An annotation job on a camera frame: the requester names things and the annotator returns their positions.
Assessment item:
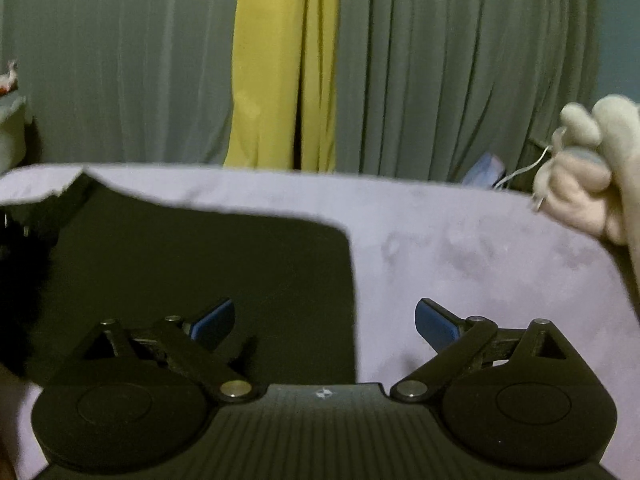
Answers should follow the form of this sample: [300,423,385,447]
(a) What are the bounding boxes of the small figurine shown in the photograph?
[0,59,21,94]

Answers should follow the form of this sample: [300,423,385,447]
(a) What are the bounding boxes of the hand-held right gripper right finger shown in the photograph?
[389,298,572,404]

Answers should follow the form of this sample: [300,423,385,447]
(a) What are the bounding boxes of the white cable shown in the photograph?
[494,144,555,192]

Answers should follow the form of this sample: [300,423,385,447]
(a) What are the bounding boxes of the cream plush toy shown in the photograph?
[531,95,640,248]

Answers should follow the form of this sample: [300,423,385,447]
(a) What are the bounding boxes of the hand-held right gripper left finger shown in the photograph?
[75,298,260,406]

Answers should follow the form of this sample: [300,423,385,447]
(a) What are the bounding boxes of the black pants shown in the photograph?
[27,180,362,392]

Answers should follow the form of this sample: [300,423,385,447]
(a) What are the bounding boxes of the pale blue packet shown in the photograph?
[462,152,507,189]

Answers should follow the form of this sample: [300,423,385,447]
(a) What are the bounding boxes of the pale green cushion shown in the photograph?
[0,94,30,175]

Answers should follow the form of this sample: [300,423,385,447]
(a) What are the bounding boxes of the grey-green curtain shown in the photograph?
[0,0,243,168]
[335,0,606,183]

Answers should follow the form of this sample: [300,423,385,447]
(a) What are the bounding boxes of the yellow curtain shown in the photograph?
[222,0,343,173]

